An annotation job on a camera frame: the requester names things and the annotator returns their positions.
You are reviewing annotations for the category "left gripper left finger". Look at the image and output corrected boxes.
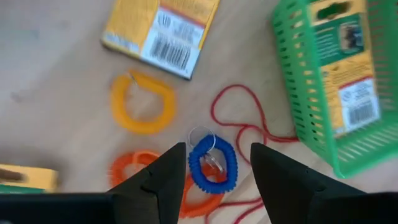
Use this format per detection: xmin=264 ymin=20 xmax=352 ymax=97
xmin=107 ymin=142 xmax=187 ymax=224

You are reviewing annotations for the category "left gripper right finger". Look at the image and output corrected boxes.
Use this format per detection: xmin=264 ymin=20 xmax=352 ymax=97
xmin=250 ymin=142 xmax=330 ymax=224

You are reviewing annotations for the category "green plastic basket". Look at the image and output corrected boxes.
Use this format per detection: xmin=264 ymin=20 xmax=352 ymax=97
xmin=272 ymin=0 xmax=398 ymax=180

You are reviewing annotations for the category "blue spiral wrist coil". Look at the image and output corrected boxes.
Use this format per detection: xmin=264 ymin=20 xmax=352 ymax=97
xmin=187 ymin=125 xmax=239 ymax=195

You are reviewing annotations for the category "yellow green crayon box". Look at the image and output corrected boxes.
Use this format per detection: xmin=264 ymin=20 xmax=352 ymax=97
xmin=309 ymin=0 xmax=382 ymax=136
xmin=0 ymin=164 xmax=60 ymax=194
xmin=99 ymin=0 xmax=221 ymax=81

